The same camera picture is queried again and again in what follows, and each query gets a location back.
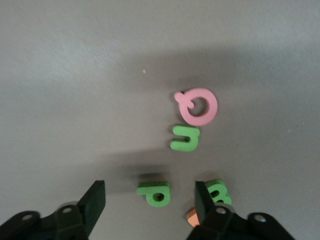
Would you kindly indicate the orange foam letter E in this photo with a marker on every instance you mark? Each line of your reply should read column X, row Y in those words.
column 192, row 218

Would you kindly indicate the green foam letter B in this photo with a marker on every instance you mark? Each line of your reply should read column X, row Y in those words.
column 222, row 197

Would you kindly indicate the green foam letter P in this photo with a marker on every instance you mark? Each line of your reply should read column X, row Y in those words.
column 152, row 187

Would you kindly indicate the pink foam letter Q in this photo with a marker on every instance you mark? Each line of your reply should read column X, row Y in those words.
column 200, row 120

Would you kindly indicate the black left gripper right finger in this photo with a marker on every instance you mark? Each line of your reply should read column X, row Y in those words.
column 202, row 207

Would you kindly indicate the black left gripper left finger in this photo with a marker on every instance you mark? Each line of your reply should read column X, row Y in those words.
column 92, row 200

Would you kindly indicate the green foam letter U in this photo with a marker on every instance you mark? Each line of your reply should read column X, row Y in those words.
column 193, row 138

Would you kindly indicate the brown table cover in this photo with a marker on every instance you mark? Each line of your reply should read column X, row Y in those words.
column 75, row 75

